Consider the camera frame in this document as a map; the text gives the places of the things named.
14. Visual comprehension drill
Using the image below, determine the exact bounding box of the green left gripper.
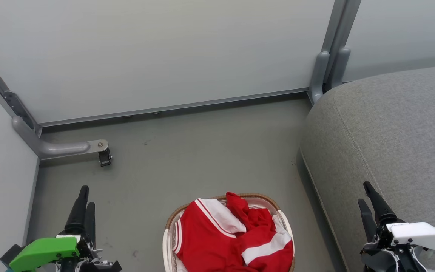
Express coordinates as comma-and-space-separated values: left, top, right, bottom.
0, 185, 122, 272

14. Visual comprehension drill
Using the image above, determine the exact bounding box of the short grey partition foot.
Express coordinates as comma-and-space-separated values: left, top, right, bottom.
308, 47, 352, 105

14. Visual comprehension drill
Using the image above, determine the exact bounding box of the grey post with black plate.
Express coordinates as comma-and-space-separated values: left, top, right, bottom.
0, 43, 43, 137

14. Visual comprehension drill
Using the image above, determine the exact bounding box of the grey fabric sofa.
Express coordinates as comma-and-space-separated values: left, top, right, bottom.
299, 63, 435, 272

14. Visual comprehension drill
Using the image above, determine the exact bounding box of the black caster wheel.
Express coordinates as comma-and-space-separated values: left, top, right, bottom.
98, 148, 113, 167

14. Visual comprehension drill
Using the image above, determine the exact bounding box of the long grey partition foot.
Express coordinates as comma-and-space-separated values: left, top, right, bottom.
12, 115, 109, 159

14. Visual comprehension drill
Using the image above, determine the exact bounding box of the grey partition post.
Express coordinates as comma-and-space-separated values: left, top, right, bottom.
321, 0, 362, 92

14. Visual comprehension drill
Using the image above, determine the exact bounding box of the red and white garment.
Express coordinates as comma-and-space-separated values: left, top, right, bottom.
173, 192, 294, 272

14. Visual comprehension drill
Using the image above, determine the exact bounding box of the grey partition bottom rail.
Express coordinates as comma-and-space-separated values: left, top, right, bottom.
37, 88, 310, 128

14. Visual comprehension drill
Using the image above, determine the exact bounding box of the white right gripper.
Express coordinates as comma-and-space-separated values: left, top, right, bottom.
358, 181, 435, 272

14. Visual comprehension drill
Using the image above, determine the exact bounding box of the white wicker-rimmed laundry basket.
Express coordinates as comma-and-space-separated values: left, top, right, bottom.
162, 193, 296, 272

